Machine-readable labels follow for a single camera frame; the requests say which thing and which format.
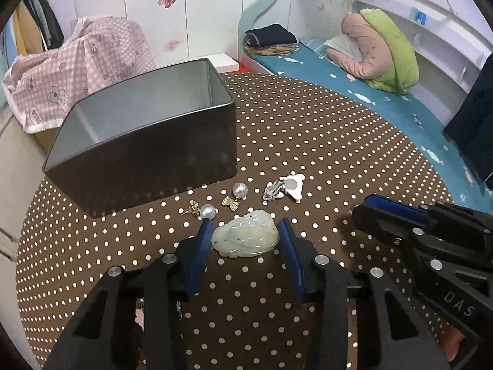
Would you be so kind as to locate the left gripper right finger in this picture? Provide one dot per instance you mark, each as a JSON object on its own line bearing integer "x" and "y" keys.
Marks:
{"x": 391, "y": 334}

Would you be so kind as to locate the white foam board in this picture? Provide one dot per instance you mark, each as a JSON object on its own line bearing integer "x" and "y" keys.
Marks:
{"x": 223, "y": 63}

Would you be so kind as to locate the hanging clothes in wardrobe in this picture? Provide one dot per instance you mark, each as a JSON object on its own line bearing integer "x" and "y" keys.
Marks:
{"x": 33, "y": 28}

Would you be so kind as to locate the pale green jade pendant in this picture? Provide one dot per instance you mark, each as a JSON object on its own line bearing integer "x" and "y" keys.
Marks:
{"x": 247, "y": 236}

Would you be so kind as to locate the person's right hand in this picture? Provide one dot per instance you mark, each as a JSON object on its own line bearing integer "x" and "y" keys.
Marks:
{"x": 451, "y": 343}

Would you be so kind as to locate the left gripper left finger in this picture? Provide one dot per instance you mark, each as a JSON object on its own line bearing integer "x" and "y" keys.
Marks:
{"x": 133, "y": 315}

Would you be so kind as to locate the pearl earring with gold bow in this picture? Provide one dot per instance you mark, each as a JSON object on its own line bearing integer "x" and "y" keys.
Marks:
{"x": 206, "y": 211}

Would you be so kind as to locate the blue bed mattress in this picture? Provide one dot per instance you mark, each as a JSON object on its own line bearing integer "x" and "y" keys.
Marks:
{"x": 405, "y": 112}

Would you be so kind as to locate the teal bunk bed frame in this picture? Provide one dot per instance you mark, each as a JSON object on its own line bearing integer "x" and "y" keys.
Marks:
{"x": 265, "y": 0}

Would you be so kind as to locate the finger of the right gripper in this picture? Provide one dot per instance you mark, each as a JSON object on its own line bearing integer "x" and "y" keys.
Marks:
{"x": 450, "y": 214}
{"x": 394, "y": 223}

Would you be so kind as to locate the dark hanging garment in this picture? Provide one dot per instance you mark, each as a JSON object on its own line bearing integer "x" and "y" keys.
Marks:
{"x": 471, "y": 129}

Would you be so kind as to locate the white pillow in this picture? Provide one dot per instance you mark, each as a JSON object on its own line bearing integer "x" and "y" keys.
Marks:
{"x": 345, "y": 45}

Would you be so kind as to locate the lilac shelf unit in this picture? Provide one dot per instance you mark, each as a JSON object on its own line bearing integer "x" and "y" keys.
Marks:
{"x": 451, "y": 54}

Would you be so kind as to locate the folded dark clothes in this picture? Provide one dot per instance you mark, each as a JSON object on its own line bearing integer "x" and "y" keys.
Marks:
{"x": 273, "y": 34}

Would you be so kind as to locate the white silver brooch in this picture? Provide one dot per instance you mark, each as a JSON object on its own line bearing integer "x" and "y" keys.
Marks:
{"x": 290, "y": 185}

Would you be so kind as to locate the folded tan cloth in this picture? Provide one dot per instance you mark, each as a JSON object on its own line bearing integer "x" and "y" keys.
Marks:
{"x": 282, "y": 50}

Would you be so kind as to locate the pink pillow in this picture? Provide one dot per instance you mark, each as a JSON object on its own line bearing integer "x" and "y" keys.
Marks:
{"x": 374, "y": 62}

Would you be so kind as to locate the black metal tin box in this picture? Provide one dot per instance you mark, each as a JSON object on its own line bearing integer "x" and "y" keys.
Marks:
{"x": 157, "y": 134}

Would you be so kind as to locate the pink checked cloth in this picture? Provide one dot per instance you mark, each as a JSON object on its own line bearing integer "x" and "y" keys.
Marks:
{"x": 42, "y": 88}

